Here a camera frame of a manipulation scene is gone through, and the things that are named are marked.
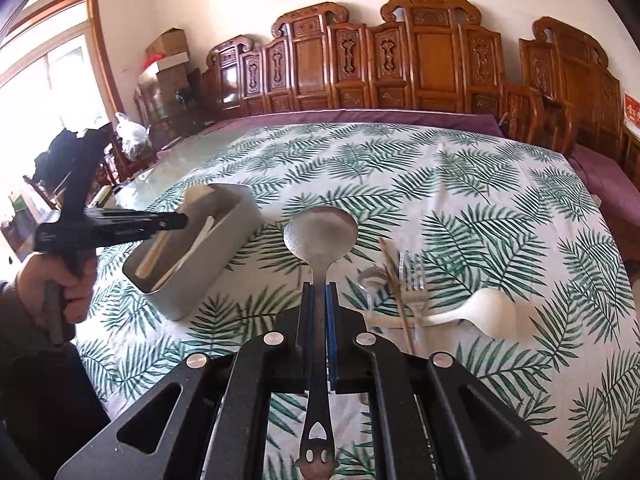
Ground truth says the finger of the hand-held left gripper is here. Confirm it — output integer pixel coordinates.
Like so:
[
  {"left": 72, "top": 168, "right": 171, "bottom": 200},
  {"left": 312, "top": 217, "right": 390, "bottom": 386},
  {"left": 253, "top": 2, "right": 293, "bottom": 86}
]
[
  {"left": 98, "top": 225, "right": 173, "bottom": 248},
  {"left": 98, "top": 209, "right": 190, "bottom": 229}
]

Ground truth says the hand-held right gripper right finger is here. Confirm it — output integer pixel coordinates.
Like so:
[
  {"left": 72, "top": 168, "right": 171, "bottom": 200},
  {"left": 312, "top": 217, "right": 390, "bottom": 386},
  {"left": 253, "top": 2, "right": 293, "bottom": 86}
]
[{"left": 325, "top": 282, "right": 584, "bottom": 480}]

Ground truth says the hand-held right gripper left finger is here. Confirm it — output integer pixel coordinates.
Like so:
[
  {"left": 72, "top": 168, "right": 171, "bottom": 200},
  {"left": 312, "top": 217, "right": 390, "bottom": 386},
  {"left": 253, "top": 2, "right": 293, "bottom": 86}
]
[{"left": 54, "top": 282, "right": 314, "bottom": 480}]

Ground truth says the pale wooden chopstick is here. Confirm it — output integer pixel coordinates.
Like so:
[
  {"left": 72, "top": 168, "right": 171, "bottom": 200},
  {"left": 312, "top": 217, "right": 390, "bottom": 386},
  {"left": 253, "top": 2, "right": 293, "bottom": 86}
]
[
  {"left": 135, "top": 184, "right": 208, "bottom": 279},
  {"left": 142, "top": 185, "right": 216, "bottom": 281}
]

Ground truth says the large metal spoon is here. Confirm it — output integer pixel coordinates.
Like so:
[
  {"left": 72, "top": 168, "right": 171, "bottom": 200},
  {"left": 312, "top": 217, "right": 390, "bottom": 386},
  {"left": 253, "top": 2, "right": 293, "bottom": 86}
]
[{"left": 283, "top": 206, "right": 359, "bottom": 476}]

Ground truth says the grey metal tin box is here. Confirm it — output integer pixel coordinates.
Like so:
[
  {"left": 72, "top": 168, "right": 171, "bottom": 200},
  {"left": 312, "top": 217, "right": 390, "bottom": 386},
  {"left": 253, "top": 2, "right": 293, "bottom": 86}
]
[{"left": 122, "top": 183, "right": 264, "bottom": 322}]

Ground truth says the person's left forearm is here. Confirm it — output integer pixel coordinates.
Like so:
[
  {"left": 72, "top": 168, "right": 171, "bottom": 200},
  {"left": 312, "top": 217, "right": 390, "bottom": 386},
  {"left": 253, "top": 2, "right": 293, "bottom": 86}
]
[{"left": 0, "top": 280, "right": 26, "bottom": 343}]

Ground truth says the person's left hand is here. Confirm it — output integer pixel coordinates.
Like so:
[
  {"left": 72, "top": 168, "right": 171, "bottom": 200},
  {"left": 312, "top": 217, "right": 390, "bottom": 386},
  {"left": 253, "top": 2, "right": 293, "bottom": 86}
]
[{"left": 14, "top": 250, "right": 100, "bottom": 325}]

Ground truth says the small metal spoon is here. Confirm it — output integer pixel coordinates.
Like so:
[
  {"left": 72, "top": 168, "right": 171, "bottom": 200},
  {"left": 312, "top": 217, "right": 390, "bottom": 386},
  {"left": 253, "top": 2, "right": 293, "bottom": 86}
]
[{"left": 357, "top": 266, "right": 389, "bottom": 322}]

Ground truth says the dark brown chopstick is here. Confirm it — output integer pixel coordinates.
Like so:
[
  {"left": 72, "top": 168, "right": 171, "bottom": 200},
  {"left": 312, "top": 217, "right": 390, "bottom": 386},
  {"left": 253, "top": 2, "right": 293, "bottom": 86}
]
[{"left": 378, "top": 237, "right": 417, "bottom": 356}]

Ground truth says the white plastic bag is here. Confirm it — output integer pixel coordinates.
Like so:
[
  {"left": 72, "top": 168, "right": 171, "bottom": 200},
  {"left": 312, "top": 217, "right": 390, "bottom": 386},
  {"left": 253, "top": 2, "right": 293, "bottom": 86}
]
[{"left": 115, "top": 112, "right": 151, "bottom": 161}]

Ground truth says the metal fork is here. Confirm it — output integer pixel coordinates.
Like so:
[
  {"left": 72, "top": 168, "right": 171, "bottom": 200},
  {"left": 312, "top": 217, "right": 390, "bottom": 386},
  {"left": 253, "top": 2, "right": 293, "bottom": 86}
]
[{"left": 399, "top": 251, "right": 427, "bottom": 329}]

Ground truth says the wooden framed window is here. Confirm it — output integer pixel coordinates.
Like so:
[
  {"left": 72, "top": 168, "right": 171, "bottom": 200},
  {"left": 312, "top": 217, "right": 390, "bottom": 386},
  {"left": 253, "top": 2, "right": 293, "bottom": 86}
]
[{"left": 0, "top": 0, "right": 124, "bottom": 163}]

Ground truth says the flat white box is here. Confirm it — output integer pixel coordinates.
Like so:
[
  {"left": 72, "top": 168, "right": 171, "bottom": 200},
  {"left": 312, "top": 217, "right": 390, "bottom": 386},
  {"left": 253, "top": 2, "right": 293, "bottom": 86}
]
[{"left": 151, "top": 52, "right": 191, "bottom": 74}]

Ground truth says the large white plastic ladle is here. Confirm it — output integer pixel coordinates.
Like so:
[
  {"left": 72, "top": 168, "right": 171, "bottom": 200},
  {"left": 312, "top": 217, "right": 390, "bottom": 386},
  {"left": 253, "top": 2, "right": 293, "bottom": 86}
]
[{"left": 367, "top": 287, "right": 517, "bottom": 340}]

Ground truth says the brown cardboard box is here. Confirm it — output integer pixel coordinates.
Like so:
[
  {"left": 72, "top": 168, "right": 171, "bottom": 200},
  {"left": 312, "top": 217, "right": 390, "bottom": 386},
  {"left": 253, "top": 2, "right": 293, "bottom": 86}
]
[{"left": 145, "top": 27, "right": 189, "bottom": 59}]

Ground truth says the leaf print tablecloth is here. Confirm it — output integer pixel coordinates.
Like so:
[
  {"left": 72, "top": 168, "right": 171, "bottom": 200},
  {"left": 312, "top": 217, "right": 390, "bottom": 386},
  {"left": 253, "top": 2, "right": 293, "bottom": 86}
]
[{"left": 75, "top": 122, "right": 632, "bottom": 480}]

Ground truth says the person's dark clothing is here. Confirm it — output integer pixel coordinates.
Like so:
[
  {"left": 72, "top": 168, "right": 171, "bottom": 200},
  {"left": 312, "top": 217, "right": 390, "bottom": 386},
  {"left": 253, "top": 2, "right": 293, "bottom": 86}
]
[{"left": 0, "top": 337, "right": 112, "bottom": 480}]

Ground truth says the long purple seat cushion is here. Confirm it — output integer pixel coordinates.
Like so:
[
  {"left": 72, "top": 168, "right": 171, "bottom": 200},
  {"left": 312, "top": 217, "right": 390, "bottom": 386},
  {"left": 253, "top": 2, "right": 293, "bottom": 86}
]
[{"left": 159, "top": 109, "right": 504, "bottom": 157}]

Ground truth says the long carved wooden sofa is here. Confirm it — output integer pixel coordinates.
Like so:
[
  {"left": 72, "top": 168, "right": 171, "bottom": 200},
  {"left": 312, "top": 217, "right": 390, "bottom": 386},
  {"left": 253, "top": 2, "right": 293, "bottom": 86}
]
[{"left": 200, "top": 0, "right": 507, "bottom": 133}]

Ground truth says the short purple seat cushion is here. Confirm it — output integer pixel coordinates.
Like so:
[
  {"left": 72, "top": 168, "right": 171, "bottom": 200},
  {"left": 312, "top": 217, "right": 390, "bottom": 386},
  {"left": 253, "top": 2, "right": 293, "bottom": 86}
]
[{"left": 569, "top": 144, "right": 637, "bottom": 242}]

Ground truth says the carved wooden armchair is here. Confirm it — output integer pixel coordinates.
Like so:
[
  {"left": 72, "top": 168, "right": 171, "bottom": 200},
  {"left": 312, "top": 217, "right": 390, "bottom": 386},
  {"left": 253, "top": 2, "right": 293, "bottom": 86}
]
[{"left": 500, "top": 16, "right": 640, "bottom": 188}]

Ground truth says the red printed card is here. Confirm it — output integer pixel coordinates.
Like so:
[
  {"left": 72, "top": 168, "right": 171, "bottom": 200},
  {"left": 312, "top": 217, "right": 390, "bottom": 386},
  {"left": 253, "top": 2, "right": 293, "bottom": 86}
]
[{"left": 622, "top": 92, "right": 640, "bottom": 134}]

